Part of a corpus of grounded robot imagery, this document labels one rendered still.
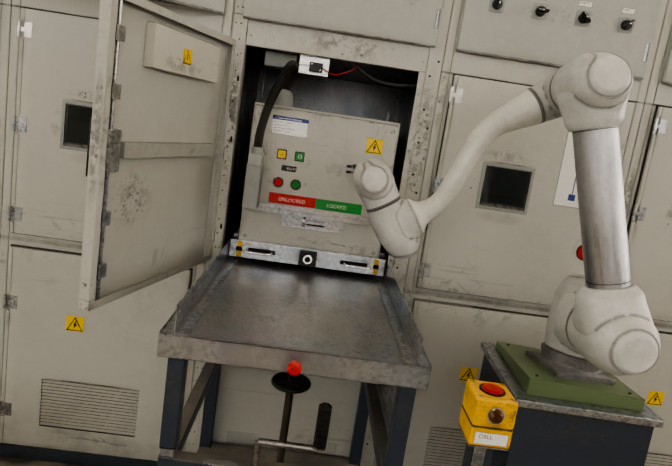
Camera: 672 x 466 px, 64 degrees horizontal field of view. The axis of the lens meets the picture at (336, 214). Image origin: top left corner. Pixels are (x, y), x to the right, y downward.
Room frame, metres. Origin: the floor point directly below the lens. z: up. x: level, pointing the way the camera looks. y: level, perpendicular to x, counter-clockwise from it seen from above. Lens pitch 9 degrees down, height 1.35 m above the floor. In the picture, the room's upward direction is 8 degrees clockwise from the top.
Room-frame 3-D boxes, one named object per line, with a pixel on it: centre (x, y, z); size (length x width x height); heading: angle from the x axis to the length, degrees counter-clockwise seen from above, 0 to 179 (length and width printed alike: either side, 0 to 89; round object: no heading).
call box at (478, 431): (0.98, -0.35, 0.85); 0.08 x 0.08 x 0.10; 3
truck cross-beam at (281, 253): (1.84, 0.08, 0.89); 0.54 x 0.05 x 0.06; 93
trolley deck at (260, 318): (1.49, 0.06, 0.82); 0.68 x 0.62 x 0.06; 3
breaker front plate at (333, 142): (1.83, 0.07, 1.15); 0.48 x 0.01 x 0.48; 93
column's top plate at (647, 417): (1.46, -0.70, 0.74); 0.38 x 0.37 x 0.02; 90
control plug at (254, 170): (1.75, 0.28, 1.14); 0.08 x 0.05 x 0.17; 3
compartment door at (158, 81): (1.53, 0.50, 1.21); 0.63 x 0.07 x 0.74; 167
